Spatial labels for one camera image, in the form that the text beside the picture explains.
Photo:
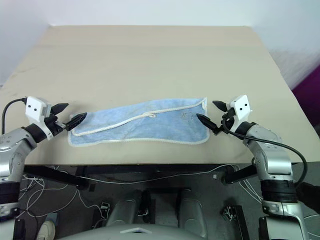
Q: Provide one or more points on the black diagonal table strut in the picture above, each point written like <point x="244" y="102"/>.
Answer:
<point x="55" y="176"/>
<point x="240" y="175"/>

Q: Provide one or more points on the silver robot torso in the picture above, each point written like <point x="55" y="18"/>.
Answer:
<point x="130" y="233"/>

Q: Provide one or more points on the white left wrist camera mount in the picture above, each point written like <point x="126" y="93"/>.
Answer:
<point x="35" y="107"/>

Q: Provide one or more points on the light blue towel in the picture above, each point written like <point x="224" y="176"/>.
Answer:
<point x="150" y="130"/>

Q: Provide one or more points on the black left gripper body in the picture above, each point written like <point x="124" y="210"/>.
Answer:
<point x="55" y="125"/>

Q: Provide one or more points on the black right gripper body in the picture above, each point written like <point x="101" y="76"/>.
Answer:
<point x="226" y="120"/>

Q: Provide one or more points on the black table frame crossbar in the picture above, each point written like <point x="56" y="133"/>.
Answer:
<point x="150" y="170"/>

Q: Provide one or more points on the purple panel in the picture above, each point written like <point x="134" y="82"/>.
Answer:
<point x="308" y="100"/>

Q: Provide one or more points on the silver robot left thigh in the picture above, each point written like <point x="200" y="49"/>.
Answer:
<point x="123" y="212"/>

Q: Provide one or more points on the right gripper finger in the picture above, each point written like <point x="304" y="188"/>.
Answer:
<point x="207" y="122"/>
<point x="220" y="105"/>

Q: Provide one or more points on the silver robot thigh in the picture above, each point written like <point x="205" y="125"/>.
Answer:
<point x="123" y="212"/>
<point x="192" y="212"/>

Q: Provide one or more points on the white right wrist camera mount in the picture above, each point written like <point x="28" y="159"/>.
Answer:
<point x="242" y="106"/>

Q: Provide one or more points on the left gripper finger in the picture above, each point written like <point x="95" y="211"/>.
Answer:
<point x="60" y="108"/>
<point x="76" y="121"/>

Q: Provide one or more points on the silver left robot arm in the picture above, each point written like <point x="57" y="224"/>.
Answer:
<point x="12" y="140"/>

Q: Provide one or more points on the white shoe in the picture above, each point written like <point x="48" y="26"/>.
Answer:
<point x="46" y="230"/>

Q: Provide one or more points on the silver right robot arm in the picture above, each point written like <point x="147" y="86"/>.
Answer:
<point x="275" y="157"/>

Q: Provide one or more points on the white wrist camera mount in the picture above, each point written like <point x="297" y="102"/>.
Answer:
<point x="35" y="107"/>
<point x="242" y="106"/>

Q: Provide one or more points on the silver robot right thigh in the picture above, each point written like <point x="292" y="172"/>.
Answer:
<point x="192" y="212"/>

